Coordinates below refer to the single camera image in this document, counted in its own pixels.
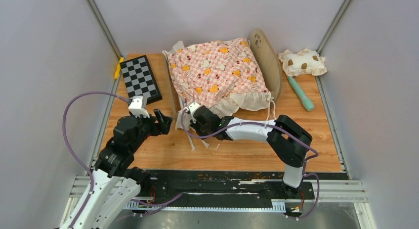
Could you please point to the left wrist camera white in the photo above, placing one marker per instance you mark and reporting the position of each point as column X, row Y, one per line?
column 137, row 106

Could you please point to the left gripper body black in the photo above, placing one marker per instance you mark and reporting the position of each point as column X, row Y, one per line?
column 148, row 126

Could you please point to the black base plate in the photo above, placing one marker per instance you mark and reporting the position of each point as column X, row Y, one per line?
column 160, row 189

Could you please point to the yellow clip on frame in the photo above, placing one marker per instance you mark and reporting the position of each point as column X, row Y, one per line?
column 118, row 68

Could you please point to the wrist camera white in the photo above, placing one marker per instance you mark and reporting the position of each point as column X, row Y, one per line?
column 192, row 107
column 137, row 106

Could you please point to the black grey chessboard box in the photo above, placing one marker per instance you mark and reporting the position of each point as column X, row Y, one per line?
column 140, row 80

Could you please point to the pink checkered duck cushion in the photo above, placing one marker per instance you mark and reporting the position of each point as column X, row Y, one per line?
column 214, row 80

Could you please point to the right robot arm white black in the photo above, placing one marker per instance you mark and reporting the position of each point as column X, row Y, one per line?
column 288, row 140

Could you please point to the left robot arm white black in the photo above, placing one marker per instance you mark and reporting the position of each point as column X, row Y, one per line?
column 113, row 183

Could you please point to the cream pillow brown spots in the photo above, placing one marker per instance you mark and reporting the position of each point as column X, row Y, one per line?
column 304, row 62

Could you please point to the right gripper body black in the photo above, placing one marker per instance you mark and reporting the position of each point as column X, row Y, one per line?
column 200, row 130

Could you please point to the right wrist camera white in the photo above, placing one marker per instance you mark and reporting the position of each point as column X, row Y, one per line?
column 192, row 107

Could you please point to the teal cylindrical toy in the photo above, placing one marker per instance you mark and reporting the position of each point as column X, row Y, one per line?
column 304, row 99

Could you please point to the wooden pet bed striped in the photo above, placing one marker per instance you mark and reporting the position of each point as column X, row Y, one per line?
column 268, row 63

